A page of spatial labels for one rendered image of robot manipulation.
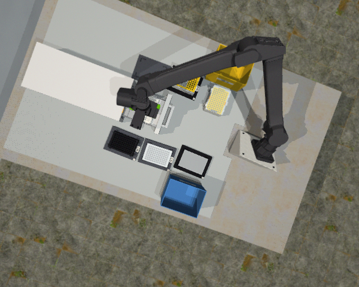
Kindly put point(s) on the black square frame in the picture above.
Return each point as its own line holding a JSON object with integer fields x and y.
{"x": 195, "y": 152}

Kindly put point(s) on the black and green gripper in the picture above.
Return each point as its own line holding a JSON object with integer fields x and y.
{"x": 154, "y": 109}

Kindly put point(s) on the blue open-top bin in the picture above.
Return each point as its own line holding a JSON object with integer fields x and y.
{"x": 183, "y": 196}

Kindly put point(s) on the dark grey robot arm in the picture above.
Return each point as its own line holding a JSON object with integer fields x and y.
{"x": 240, "y": 53}

